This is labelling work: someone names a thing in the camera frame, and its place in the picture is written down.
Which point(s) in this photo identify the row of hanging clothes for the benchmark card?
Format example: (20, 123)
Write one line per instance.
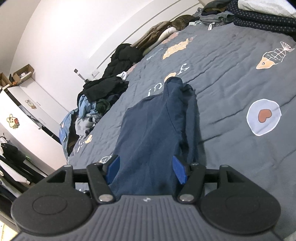
(13, 157)

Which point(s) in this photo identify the dark folded garment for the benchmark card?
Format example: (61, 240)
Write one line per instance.
(217, 7)

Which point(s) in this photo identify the grey folded pants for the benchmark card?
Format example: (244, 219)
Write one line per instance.
(215, 19)

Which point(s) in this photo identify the black garment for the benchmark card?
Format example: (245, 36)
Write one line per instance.
(104, 89)

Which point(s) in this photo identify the navy dotted blanket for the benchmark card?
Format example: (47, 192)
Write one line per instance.
(261, 23)

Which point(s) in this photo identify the black down jacket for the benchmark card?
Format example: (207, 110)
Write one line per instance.
(124, 58)

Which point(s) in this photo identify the white wardrobe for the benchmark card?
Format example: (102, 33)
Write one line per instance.
(30, 139)

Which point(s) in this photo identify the navy blue t-shirt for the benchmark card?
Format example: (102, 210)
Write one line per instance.
(150, 129)

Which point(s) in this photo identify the mouse cartoon sticker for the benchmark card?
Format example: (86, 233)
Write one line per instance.
(13, 121)

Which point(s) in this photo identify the brown folded blankets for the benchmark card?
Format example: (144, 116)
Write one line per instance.
(138, 30)

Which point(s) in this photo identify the light blue shirt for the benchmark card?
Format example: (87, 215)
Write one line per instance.
(86, 106)

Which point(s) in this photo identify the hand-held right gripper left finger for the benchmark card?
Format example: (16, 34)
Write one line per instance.
(112, 169)

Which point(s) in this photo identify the blue printed cloth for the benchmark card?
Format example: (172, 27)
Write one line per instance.
(63, 132)

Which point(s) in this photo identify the olive brown coat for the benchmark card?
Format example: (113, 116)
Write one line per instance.
(152, 34)

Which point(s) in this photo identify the grey printed quilt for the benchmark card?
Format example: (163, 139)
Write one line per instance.
(231, 92)

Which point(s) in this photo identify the grey sweatshirt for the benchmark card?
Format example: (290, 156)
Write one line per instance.
(84, 125)

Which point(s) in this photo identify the white rolled cloth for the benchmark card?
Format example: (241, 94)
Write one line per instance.
(167, 33)

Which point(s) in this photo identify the white wall socket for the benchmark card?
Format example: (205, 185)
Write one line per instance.
(96, 73)

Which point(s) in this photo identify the small cartoon sticker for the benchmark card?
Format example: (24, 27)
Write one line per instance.
(30, 104)

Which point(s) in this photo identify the dark green garment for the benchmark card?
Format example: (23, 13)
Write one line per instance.
(102, 106)

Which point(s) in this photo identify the small white garment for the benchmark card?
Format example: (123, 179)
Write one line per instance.
(122, 75)

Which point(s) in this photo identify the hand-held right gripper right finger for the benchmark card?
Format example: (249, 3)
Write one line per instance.
(180, 169)

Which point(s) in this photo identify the camouflage garment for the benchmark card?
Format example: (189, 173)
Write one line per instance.
(183, 22)

